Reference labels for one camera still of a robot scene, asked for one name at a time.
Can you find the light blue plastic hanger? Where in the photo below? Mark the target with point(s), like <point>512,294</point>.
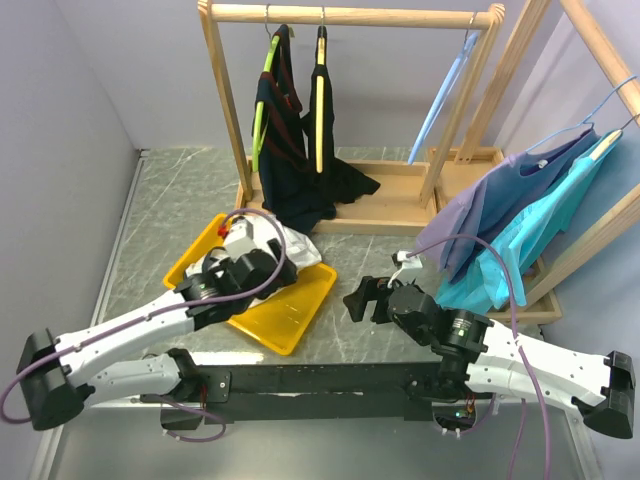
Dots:
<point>444,91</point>

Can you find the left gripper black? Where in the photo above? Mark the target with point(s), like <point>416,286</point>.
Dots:
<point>286,277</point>

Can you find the green hanger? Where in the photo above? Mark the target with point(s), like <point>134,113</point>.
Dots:
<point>257,134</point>

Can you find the navy red striped tank top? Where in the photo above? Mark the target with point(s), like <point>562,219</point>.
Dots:
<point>286,174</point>

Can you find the black base bar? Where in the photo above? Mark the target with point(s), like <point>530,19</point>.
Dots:
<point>323,391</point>

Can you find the yellow hanger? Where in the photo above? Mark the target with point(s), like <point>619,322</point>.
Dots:
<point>319,101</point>

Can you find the turquoise t-shirt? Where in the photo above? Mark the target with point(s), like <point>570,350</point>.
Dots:
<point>490,279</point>

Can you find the white tank top navy trim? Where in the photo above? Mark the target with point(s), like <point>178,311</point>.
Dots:
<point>300,252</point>

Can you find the purple t-shirt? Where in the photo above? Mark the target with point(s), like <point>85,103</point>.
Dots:
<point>487,206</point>

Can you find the wooden hanger right rack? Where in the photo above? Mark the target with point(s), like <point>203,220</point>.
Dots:
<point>610,140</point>

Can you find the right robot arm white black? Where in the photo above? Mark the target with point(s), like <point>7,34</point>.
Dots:
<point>482,356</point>

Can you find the wooden clothes rack right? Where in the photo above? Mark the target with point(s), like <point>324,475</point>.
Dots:
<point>457,254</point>

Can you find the wooden clothes rack centre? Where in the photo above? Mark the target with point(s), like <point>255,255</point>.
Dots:
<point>379,65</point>

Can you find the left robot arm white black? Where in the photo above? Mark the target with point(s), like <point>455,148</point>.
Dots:
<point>60,376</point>

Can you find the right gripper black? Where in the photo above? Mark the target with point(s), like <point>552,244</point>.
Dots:
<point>370,289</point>

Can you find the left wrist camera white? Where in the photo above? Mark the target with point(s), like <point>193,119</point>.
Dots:
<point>238,237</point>

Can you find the yellow plastic tray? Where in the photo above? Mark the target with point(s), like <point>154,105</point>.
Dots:
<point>279,322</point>

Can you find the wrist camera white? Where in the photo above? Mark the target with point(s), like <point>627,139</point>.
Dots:
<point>404,261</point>
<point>238,237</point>

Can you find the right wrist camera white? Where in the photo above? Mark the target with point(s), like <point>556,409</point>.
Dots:
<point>404,261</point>

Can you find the wooden clothes rack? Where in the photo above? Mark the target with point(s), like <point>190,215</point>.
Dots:
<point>379,65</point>
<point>457,254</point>

